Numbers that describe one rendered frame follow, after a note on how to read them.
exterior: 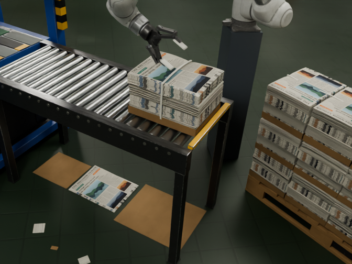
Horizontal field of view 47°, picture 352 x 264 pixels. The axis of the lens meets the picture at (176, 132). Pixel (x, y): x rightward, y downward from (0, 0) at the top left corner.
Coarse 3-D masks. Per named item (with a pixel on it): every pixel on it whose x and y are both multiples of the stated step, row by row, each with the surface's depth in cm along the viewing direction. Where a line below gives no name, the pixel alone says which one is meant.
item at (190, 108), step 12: (192, 72) 192; (204, 72) 192; (216, 72) 193; (180, 84) 182; (192, 84) 183; (204, 84) 183; (216, 84) 192; (168, 96) 183; (180, 96) 180; (192, 96) 176; (204, 96) 182; (216, 96) 196; (168, 108) 188; (180, 108) 184; (192, 108) 180; (204, 108) 186; (180, 120) 188; (192, 120) 184
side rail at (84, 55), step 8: (48, 40) 264; (64, 48) 256; (72, 48) 257; (88, 56) 249; (96, 56) 250; (112, 64) 242; (120, 64) 243; (128, 72) 238; (232, 104) 217; (224, 120) 221
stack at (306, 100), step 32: (288, 96) 221; (320, 96) 221; (320, 128) 214; (256, 160) 260; (288, 160) 239; (320, 160) 220; (256, 192) 270; (288, 192) 248; (320, 192) 229; (320, 224) 241
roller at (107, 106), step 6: (126, 90) 220; (114, 96) 214; (120, 96) 215; (126, 96) 219; (108, 102) 209; (114, 102) 211; (120, 102) 216; (102, 108) 204; (108, 108) 207; (102, 114) 203
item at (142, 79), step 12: (168, 60) 200; (180, 60) 201; (132, 72) 189; (144, 72) 189; (156, 72) 190; (168, 72) 191; (132, 84) 191; (144, 84) 187; (156, 84) 183; (132, 96) 195; (144, 96) 191; (144, 108) 195
